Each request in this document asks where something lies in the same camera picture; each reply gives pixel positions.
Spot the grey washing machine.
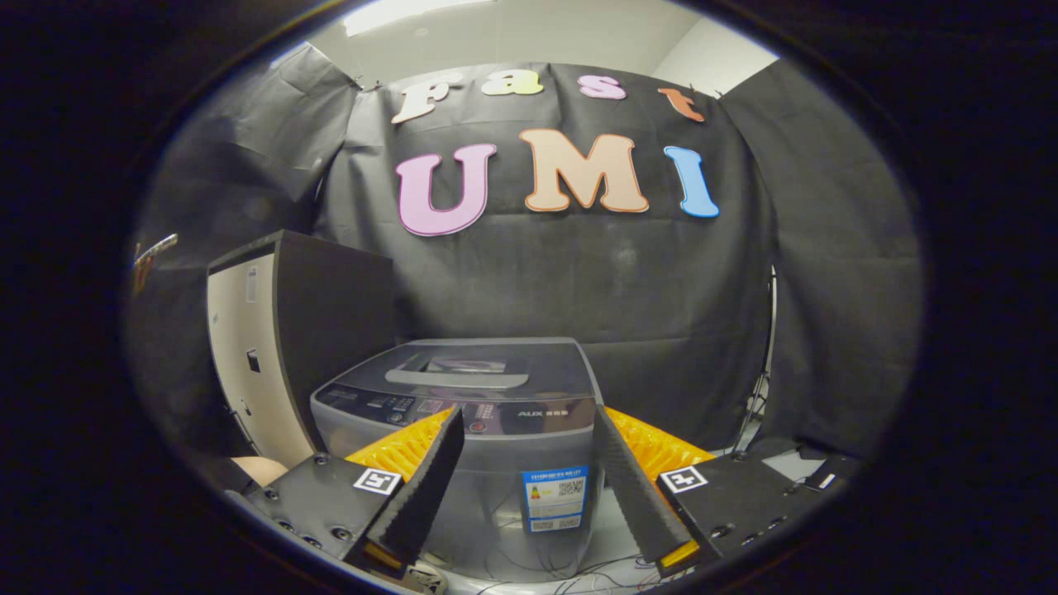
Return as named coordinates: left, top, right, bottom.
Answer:
left=310, top=336, right=600, bottom=579

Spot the black light stand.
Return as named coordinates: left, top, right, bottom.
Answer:
left=732, top=269, right=778, bottom=455

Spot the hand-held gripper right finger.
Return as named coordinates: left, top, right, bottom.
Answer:
left=595, top=403, right=827, bottom=578

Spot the dark washing machine lid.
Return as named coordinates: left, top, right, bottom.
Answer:
left=343, top=337, right=594, bottom=404

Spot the black backdrop cloth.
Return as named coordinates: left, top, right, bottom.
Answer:
left=132, top=41, right=922, bottom=459

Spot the patterned shoe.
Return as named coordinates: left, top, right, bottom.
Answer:
left=405, top=562, right=447, bottom=594

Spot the beige cabinet with dark side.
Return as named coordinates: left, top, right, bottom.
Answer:
left=207, top=230, right=398, bottom=468

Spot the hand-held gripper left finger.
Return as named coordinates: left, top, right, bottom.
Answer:
left=225, top=405, right=465, bottom=579

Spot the bundle of floor cables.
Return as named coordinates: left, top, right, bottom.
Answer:
left=471, top=554, right=695, bottom=595

